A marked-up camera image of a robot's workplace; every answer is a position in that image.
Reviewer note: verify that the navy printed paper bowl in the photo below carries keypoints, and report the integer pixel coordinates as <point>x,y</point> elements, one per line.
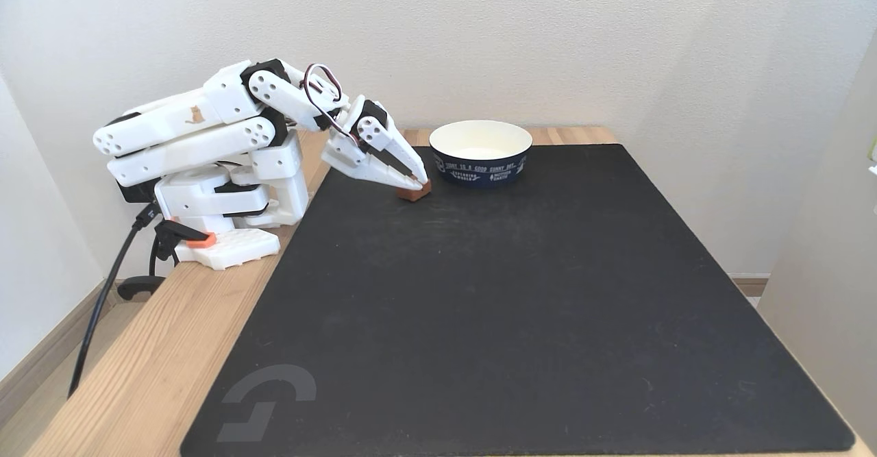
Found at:
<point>479,169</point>

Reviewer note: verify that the black clamp with orange tip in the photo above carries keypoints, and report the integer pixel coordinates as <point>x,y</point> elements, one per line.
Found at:
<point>168,232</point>

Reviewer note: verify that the red-brown toy block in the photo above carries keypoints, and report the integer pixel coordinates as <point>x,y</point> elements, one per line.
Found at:
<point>413,194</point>

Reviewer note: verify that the black desk mat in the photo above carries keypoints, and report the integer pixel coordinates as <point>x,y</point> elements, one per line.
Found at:
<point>514,306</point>

